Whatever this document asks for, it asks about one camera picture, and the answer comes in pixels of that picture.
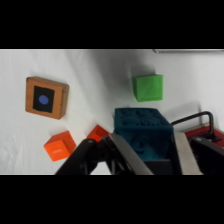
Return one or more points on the blue cube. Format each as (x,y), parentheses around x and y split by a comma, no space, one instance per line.
(143,128)

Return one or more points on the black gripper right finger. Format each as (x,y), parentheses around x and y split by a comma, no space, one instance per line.
(186,156)

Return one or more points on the wooden block with blue dot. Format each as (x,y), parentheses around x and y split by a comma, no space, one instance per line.
(46,97)

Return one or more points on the orange cube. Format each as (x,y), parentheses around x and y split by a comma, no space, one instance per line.
(60,145)

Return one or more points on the green cube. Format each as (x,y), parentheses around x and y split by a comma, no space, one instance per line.
(148,87)

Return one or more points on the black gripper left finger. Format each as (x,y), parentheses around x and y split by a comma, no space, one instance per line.
(130,155)

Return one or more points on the red cube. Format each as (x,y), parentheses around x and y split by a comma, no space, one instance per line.
(97,132)

